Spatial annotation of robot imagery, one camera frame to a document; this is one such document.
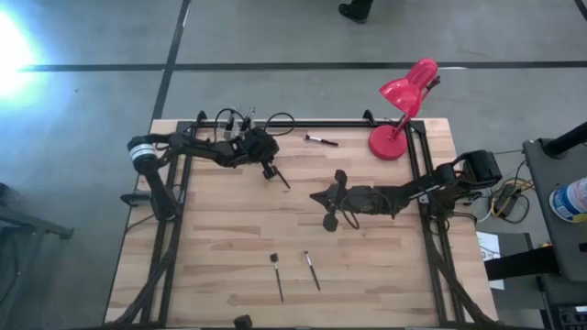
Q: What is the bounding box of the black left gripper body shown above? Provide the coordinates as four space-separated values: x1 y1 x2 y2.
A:
238 127 281 181

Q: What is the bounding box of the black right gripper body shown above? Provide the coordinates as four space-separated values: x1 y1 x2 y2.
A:
322 170 371 233

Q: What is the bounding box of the short black makeup brush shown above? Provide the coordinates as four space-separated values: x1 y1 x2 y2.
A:
274 168 292 191

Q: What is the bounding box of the fluffy makeup brush silver ferrule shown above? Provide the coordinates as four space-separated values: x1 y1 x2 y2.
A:
304 133 339 148

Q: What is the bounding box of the black makeup brush silver ferrule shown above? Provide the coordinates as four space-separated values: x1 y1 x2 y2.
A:
305 249 321 293

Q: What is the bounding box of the black brow comb brush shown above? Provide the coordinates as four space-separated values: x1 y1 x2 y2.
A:
269 252 284 303

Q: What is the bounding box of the clear acrylic brush organizer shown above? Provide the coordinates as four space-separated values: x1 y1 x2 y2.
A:
217 117 270 142

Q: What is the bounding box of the red desk lamp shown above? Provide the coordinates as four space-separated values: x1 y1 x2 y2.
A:
367 57 441 161

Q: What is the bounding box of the white paper sheet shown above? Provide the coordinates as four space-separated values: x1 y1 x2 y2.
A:
475 231 505 291

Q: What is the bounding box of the person's shoe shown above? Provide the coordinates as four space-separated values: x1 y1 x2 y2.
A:
338 0 375 25

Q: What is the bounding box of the grey cart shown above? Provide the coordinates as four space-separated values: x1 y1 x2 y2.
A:
522 137 587 283

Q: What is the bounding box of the blue white wipes canister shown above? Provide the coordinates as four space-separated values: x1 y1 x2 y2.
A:
548 177 587 225

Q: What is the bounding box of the black pole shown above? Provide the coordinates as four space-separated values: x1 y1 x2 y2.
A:
543 121 587 158

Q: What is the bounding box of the black metal stand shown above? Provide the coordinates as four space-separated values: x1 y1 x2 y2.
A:
0 181 74 330

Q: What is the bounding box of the black crate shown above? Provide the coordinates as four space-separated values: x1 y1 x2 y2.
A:
538 274 587 330

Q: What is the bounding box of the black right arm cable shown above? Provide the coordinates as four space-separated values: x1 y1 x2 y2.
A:
340 190 363 230

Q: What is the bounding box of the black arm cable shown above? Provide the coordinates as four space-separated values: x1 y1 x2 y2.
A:
340 190 363 230
213 107 296 138

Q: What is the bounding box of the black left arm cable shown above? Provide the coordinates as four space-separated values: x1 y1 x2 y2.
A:
213 107 296 138

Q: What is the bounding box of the floor cables and power adapter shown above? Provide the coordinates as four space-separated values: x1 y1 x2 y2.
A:
471 158 536 226

